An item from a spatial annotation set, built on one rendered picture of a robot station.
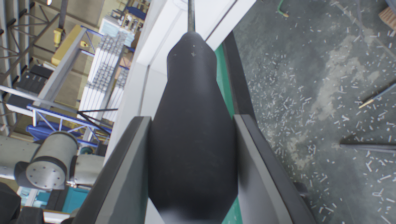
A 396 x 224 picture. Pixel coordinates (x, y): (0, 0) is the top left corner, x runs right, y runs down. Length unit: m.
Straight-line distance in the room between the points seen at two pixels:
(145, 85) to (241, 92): 0.13
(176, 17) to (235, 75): 0.09
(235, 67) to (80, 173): 0.44
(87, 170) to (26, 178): 0.13
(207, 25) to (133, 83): 0.11
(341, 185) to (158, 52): 0.94
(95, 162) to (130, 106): 0.34
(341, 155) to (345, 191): 0.15
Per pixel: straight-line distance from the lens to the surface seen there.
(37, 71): 4.94
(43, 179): 0.54
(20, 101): 4.46
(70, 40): 5.50
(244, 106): 0.20
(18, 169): 0.56
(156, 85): 0.27
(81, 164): 0.55
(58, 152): 0.54
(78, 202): 3.82
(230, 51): 0.26
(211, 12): 0.25
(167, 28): 0.26
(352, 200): 1.03
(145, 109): 0.24
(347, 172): 1.05
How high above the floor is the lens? 0.96
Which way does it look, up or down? 26 degrees down
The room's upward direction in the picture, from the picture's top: 69 degrees counter-clockwise
